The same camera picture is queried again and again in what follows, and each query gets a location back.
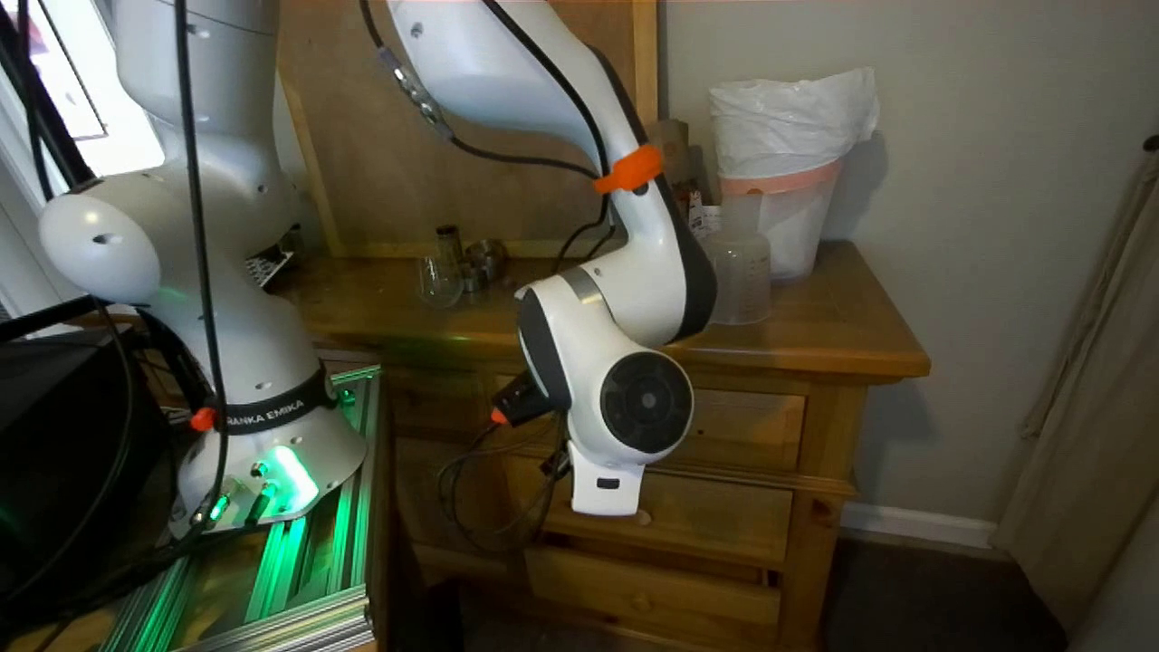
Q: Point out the wooden drawer with knob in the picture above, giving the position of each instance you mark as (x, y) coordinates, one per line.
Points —
(746, 429)

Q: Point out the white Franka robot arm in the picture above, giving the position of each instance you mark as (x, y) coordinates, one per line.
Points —
(629, 266)

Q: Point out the wide wooden drawer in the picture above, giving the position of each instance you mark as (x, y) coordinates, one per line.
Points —
(712, 518)
(676, 592)

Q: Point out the large steel measuring cup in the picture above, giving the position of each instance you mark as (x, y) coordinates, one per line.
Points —
(491, 258)

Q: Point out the stemless clear glass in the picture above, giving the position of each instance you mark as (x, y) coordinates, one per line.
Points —
(442, 284)

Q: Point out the wooden backboard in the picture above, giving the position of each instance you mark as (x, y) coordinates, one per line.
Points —
(400, 157)

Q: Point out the wooden dresser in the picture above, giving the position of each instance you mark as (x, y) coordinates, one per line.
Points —
(834, 328)

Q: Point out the bin with white liner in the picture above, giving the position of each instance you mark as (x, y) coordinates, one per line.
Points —
(790, 131)

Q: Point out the black box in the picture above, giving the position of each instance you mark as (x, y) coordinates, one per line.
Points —
(68, 447)

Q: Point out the white poster board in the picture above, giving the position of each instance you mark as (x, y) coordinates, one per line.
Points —
(92, 75)

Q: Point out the black wrist camera orange plug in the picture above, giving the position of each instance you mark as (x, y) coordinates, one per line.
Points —
(522, 395)

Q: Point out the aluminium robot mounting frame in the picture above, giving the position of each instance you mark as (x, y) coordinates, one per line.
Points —
(303, 565)

